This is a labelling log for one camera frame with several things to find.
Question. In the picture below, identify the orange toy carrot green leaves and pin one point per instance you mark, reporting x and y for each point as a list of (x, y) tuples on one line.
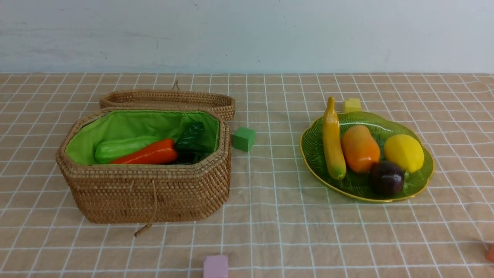
[(186, 150)]

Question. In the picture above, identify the green glass leaf plate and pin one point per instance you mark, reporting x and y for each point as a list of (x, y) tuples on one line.
[(354, 185)]

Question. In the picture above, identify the yellow toy lemon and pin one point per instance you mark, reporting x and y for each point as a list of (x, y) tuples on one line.
[(405, 151)]

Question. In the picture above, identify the yellow toy banana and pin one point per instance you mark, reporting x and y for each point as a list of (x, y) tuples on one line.
[(332, 149)]

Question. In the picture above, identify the green toy cucumber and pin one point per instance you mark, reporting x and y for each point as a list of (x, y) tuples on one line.
[(110, 150)]

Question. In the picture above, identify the orange yellow toy mango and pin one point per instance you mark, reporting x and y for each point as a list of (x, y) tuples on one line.
[(360, 149)]

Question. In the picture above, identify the yellow foam cube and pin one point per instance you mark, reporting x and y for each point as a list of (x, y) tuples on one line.
[(352, 105)]

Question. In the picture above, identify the orange foam cube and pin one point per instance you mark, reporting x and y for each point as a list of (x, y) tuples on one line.
[(490, 253)]

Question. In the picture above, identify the woven wicker basket green lining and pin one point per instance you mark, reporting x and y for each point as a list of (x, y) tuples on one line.
[(121, 194)]

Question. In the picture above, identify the checkered beige tablecloth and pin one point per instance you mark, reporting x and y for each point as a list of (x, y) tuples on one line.
[(280, 221)]

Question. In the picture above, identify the green foam cube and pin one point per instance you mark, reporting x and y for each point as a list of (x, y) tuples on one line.
[(244, 139)]

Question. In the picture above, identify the dark purple toy mangosteen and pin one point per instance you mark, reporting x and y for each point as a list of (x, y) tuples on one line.
[(386, 179)]

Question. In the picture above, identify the pink foam cube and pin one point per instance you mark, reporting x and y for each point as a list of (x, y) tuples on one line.
[(216, 266)]

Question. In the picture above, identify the woven wicker basket lid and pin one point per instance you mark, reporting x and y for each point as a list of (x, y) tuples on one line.
[(222, 105)]

